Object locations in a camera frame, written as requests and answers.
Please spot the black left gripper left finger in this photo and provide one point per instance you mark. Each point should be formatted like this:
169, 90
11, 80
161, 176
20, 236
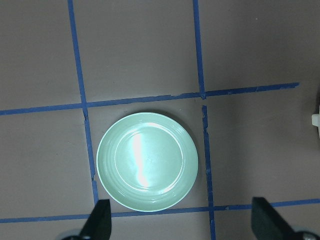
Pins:
98, 225

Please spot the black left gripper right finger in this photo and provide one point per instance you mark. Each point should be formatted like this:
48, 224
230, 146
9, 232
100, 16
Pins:
267, 223

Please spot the white rice cooker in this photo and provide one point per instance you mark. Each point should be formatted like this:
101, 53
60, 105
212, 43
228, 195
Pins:
315, 121

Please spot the green plate left side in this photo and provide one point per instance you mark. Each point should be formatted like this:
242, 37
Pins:
147, 162

